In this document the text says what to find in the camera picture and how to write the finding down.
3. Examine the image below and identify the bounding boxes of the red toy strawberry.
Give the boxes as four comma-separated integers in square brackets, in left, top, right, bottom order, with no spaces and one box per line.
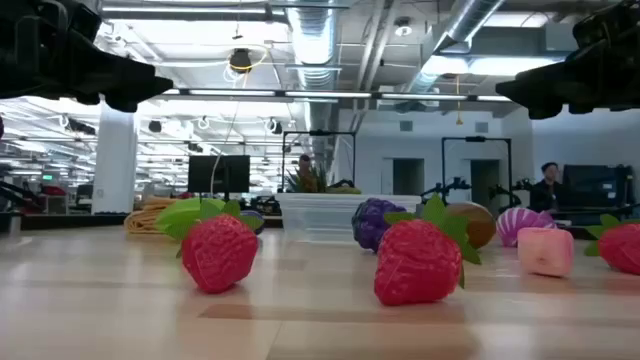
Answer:
[373,194,483,307]
[175,198,266,295]
[583,213,640,277]

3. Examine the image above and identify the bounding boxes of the purple toy grapes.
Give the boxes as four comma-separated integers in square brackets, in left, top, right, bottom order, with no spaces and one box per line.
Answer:
[351,197,408,254]

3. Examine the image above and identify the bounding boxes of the black ceiling dome lamp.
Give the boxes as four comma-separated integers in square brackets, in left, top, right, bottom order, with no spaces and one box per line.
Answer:
[228,47,254,75]

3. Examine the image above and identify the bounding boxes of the brown toy kiwi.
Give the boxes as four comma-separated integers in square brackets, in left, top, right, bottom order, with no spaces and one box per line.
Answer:
[446,201,498,250]

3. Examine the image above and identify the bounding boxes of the ceiling light rail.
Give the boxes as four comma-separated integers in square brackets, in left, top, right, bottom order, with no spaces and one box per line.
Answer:
[159,88,515,104]

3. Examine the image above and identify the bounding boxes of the potted succulent plant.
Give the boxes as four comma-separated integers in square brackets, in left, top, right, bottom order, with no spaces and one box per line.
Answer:
[284,164,363,196]

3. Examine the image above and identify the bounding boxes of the pink squishy toy cube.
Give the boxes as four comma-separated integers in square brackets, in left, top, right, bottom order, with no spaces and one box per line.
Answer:
[516,227,575,279]

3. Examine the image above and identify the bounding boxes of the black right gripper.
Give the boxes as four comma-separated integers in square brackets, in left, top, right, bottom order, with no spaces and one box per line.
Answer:
[495,0,640,121]

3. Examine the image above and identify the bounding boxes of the silver ceiling duct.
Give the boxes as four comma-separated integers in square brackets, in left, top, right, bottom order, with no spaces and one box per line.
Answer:
[286,0,347,132]
[403,0,507,94]

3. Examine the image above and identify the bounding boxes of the white pillar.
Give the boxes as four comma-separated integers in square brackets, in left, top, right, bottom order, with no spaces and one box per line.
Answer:
[91,102,139,216]

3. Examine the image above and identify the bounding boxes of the black background rig frame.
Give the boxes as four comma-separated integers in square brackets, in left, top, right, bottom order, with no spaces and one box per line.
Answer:
[281,130,358,194]
[440,135,514,214]

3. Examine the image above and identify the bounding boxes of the purple white striped toy onion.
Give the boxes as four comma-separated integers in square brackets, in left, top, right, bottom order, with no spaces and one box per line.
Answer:
[496,207,558,249]

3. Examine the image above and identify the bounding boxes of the purple toy eggplant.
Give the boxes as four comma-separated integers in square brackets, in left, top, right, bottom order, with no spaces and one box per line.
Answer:
[239,209,267,236]

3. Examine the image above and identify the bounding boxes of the folded orange cloth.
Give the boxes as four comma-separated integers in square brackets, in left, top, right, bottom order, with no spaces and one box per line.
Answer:
[123,196,177,236]

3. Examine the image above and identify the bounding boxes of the clear plastic tupperware container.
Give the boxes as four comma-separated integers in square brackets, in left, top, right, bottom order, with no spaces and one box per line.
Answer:
[274,193,424,245]

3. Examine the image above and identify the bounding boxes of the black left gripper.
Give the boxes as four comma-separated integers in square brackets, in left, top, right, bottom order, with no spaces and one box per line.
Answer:
[0,0,174,114]

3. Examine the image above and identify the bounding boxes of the black aluminium table frame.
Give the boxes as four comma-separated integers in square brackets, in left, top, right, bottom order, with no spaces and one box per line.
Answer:
[0,209,640,241]

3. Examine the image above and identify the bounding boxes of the black background monitor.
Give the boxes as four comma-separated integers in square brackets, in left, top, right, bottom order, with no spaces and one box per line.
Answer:
[187,154,251,196]
[562,164,635,209]

